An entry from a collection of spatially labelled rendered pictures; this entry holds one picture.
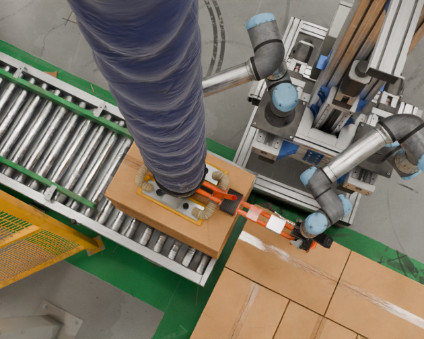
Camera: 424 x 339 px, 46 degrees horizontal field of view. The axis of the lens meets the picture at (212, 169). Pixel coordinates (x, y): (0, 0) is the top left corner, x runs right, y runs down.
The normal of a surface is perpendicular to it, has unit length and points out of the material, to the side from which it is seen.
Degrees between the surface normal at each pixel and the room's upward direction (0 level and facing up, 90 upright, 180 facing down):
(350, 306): 0
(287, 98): 7
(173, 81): 77
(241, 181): 0
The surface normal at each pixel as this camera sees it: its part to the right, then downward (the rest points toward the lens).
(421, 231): 0.00, -0.25
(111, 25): -0.10, 0.89
